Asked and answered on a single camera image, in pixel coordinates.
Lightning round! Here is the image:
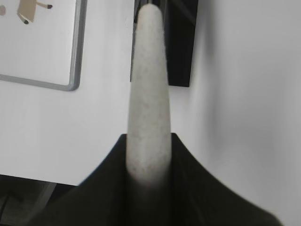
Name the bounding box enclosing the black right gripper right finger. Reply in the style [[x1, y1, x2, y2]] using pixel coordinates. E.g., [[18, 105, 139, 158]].
[[171, 133, 282, 226]]

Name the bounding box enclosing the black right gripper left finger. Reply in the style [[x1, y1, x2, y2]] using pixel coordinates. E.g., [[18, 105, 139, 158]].
[[27, 134, 127, 226]]

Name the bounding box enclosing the white handled knife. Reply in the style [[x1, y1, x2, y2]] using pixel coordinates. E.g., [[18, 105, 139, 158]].
[[126, 4, 171, 187]]

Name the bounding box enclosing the white deer cutting board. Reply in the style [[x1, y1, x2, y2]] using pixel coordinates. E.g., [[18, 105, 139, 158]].
[[0, 0, 87, 91]]

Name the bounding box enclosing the black knife stand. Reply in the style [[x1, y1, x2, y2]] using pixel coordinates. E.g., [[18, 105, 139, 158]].
[[132, 0, 198, 87]]

